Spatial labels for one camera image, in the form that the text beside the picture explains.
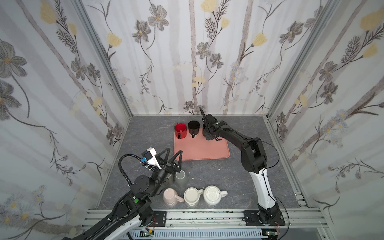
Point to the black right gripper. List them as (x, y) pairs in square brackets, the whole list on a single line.
[(208, 127)]

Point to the pink plastic tray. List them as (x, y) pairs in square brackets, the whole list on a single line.
[(198, 148)]

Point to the cream mug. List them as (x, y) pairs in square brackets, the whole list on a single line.
[(192, 196)]

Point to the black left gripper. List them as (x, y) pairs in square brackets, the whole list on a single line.
[(163, 161)]

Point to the light grey mug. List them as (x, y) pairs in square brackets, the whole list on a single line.
[(181, 179)]

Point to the black mug white base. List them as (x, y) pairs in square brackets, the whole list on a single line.
[(194, 128)]

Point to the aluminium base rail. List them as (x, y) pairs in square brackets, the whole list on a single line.
[(301, 224)]

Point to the black mug white rim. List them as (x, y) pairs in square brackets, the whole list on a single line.
[(208, 135)]

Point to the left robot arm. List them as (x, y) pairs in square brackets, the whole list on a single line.
[(133, 209)]

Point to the white ribbed mug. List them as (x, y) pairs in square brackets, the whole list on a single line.
[(213, 195)]

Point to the pink mug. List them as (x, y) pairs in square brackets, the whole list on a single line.
[(171, 197)]

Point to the red mug black handle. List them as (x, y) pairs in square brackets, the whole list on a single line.
[(180, 131)]

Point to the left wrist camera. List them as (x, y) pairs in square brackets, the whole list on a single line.
[(149, 159)]

